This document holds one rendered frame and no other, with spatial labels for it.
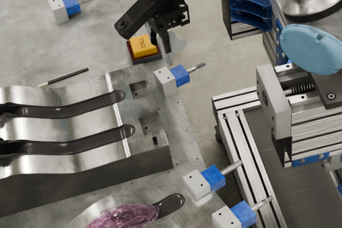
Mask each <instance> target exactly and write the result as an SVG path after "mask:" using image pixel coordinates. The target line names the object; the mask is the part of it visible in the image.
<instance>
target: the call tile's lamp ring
mask: <svg viewBox="0 0 342 228"><path fill-rule="evenodd" d="M126 42H127V46H128V49H129V52H130V55H131V59H132V61H136V60H140V59H143V58H147V57H150V56H153V55H157V54H161V51H160V48H159V46H158V43H157V45H156V48H157V50H158V52H156V53H153V54H149V55H145V56H141V57H138V58H134V56H133V53H132V50H131V47H130V44H129V42H130V41H126Z"/></svg>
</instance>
